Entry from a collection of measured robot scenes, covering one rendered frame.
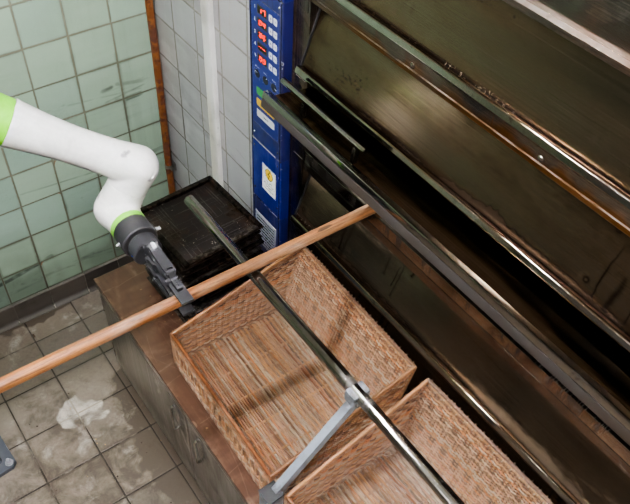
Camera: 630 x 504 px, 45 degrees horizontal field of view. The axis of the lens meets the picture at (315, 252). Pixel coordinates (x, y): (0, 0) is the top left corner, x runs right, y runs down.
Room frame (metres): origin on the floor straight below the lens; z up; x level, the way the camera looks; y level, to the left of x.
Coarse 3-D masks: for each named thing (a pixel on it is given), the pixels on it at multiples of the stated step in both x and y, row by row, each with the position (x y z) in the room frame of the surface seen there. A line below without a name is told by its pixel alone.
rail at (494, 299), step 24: (264, 96) 1.56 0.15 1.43; (288, 120) 1.47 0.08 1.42; (408, 216) 1.15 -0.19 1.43; (432, 240) 1.09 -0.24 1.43; (456, 264) 1.02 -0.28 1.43; (480, 288) 0.97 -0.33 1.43; (504, 312) 0.91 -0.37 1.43; (528, 336) 0.86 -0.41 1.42; (552, 360) 0.82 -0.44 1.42; (624, 408) 0.72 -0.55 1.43
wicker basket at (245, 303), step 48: (240, 288) 1.46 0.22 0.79; (288, 288) 1.57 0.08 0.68; (336, 288) 1.45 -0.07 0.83; (192, 336) 1.36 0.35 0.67; (240, 336) 1.43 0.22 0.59; (336, 336) 1.38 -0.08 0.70; (384, 336) 1.28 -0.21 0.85; (192, 384) 1.23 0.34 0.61; (240, 384) 1.26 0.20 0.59; (288, 384) 1.27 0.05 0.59; (336, 384) 1.28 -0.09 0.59; (384, 384) 1.20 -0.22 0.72; (240, 432) 1.01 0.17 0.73; (288, 432) 1.11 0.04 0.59; (336, 432) 1.01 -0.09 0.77
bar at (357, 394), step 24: (264, 288) 1.15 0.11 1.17; (288, 312) 1.08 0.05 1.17; (312, 336) 1.02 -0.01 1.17; (336, 360) 0.96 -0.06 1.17; (360, 384) 0.90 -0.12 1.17; (384, 432) 0.79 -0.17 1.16; (312, 456) 0.80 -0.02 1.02; (408, 456) 0.74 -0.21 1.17; (288, 480) 0.77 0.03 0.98; (432, 480) 0.69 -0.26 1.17
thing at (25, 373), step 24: (360, 216) 1.38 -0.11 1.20; (312, 240) 1.29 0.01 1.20; (240, 264) 1.19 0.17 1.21; (264, 264) 1.20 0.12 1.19; (192, 288) 1.11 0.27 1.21; (216, 288) 1.12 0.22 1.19; (144, 312) 1.03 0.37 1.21; (168, 312) 1.05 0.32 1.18; (96, 336) 0.96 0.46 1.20; (48, 360) 0.89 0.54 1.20; (0, 384) 0.82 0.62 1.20
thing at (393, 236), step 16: (304, 160) 1.66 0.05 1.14; (336, 176) 1.55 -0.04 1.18; (352, 192) 1.49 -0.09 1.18; (384, 224) 1.38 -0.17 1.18; (400, 240) 1.33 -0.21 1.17; (416, 256) 1.29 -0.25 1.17; (432, 272) 1.24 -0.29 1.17; (448, 288) 1.19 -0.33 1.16; (464, 304) 1.15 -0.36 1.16; (480, 320) 1.11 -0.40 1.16; (496, 336) 1.07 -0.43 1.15; (512, 352) 1.03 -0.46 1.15; (528, 368) 0.99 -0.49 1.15; (544, 368) 0.97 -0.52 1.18; (544, 384) 0.95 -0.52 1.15; (560, 384) 0.93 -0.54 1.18; (560, 400) 0.91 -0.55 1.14; (576, 400) 0.89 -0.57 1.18; (592, 416) 0.85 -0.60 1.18; (608, 432) 0.82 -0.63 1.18; (624, 448) 0.79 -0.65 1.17
